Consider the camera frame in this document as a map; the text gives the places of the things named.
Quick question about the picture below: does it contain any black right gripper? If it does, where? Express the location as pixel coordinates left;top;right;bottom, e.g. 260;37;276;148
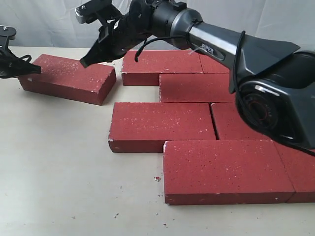
80;13;148;68

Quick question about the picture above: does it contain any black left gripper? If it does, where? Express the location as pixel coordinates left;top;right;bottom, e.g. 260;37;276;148
0;46;41;79

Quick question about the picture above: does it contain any red brick front row large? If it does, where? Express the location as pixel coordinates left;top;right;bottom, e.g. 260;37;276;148
163;140;295;206

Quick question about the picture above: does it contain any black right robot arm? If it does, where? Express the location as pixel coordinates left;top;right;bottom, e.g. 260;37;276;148
75;0;315;155

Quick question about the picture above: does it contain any red brick back row left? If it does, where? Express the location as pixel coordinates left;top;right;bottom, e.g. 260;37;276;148
122;50;203;86

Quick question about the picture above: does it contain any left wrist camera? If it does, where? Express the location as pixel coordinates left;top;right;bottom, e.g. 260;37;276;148
0;25;17;40

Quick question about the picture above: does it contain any angled red brick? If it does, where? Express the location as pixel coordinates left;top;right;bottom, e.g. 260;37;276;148
18;54;117;105

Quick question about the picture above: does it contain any red brick back row right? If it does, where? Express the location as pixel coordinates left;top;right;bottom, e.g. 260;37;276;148
199;54;229;74

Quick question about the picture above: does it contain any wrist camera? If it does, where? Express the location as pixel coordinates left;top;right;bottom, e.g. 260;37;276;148
0;25;17;40
75;0;122;24

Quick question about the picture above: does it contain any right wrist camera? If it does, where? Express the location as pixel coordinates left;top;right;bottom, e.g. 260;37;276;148
75;0;122;24

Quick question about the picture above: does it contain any red brick third row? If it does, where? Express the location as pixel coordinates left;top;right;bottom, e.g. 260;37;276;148
210;102;270;140

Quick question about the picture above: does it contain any red brick front right edge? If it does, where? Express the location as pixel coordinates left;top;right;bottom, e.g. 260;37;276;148
275;143;315;204

